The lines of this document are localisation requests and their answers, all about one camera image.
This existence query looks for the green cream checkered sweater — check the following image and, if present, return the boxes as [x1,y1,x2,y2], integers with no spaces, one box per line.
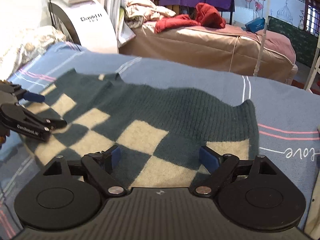
[24,70,259,188]

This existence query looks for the floral beige pillow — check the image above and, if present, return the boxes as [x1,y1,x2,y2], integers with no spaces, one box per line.
[1,25,67,80]

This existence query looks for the blue striped bed sheet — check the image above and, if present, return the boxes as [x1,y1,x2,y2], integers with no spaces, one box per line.
[1,43,319,239]

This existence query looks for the white David B machine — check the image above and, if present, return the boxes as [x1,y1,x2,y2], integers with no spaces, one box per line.
[47,0,118,54]

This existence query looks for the brown covered massage bed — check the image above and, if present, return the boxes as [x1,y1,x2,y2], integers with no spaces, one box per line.
[119,22,298,85]

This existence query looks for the white folded screen panels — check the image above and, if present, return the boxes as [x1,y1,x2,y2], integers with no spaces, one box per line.
[104,0,136,48]

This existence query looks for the beige crumpled blanket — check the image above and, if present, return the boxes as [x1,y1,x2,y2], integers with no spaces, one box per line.
[125,0,176,29]

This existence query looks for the blue bag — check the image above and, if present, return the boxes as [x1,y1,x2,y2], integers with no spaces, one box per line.
[245,17,265,33]

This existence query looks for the red jacket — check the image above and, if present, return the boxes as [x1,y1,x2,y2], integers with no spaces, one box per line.
[154,2,227,34]

